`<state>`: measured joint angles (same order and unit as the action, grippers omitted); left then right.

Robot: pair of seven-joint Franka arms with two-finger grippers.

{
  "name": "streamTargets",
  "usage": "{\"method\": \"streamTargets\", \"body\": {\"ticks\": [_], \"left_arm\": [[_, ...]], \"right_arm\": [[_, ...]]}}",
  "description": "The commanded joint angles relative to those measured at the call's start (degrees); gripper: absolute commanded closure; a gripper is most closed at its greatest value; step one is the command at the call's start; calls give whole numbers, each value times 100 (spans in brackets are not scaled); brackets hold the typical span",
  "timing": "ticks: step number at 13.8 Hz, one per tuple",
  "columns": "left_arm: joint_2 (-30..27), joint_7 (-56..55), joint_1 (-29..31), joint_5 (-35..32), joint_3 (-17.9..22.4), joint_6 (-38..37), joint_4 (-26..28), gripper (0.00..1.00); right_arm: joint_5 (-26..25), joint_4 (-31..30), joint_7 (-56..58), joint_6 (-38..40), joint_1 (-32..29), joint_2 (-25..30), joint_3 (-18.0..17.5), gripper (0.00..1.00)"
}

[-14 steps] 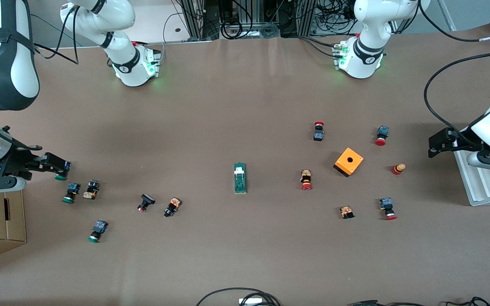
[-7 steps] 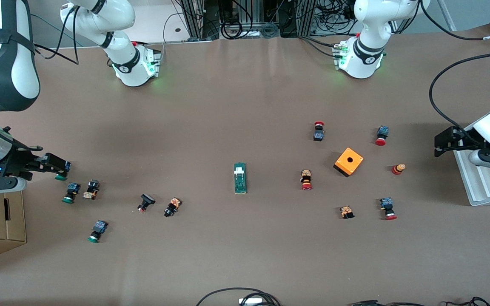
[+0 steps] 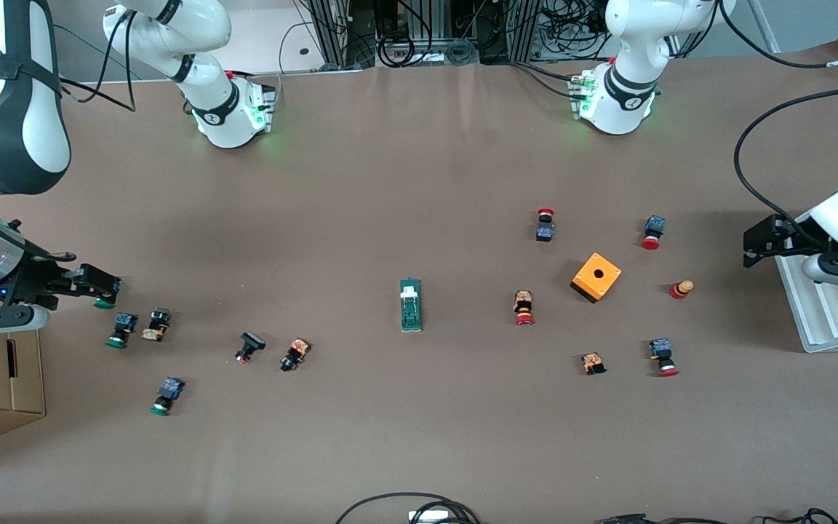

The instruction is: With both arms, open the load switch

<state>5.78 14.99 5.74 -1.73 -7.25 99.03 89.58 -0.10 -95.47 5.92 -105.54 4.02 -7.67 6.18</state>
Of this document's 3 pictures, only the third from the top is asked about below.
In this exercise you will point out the white ribbed tray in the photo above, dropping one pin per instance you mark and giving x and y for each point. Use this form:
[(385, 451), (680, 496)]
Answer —
[(833, 320)]

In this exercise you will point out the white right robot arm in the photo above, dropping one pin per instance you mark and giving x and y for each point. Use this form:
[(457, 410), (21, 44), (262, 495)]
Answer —
[(19, 131)]

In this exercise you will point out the red emergency stop orange block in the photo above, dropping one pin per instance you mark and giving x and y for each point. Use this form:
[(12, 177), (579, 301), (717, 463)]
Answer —
[(524, 307)]

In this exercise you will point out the red button orange cap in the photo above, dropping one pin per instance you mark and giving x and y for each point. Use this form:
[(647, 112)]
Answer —
[(681, 289)]

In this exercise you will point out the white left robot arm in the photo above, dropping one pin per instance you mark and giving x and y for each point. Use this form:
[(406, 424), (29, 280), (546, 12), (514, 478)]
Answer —
[(623, 102)]

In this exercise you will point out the black square push button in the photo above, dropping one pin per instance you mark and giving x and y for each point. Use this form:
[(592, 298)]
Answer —
[(249, 345)]

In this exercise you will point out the black orange selector switch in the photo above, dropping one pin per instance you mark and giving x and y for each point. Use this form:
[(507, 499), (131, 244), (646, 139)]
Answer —
[(294, 354)]

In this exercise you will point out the orange black contact block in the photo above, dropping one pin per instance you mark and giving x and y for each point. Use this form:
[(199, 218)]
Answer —
[(593, 362)]

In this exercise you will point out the red button black block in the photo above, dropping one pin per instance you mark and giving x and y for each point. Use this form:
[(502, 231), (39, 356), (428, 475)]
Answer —
[(545, 225)]

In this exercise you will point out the green circuit board module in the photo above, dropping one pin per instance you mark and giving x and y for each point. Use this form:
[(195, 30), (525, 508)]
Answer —
[(409, 313)]

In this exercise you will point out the white plug connector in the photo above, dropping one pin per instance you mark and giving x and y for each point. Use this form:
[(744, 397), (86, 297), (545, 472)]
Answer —
[(430, 516)]

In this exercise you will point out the green push button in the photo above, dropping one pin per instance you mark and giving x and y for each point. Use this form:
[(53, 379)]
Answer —
[(121, 329), (105, 303), (166, 395)]

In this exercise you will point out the red button blue block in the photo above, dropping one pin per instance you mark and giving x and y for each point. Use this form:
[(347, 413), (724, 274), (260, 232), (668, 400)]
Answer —
[(663, 356), (653, 231)]

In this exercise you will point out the orange push button enclosure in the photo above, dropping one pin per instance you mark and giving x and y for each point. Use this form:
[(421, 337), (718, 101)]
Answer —
[(596, 276)]

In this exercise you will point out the black aluminium equipment rack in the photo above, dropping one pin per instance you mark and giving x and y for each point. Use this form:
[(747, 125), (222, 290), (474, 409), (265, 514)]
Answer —
[(339, 29)]

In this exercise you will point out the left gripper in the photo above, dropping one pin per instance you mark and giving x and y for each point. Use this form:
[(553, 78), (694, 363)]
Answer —
[(790, 240)]

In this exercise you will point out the black orange switch unit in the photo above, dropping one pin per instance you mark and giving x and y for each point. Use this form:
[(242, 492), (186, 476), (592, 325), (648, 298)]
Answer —
[(156, 324)]

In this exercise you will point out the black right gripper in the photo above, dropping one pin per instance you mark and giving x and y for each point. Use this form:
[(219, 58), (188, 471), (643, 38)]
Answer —
[(32, 282)]

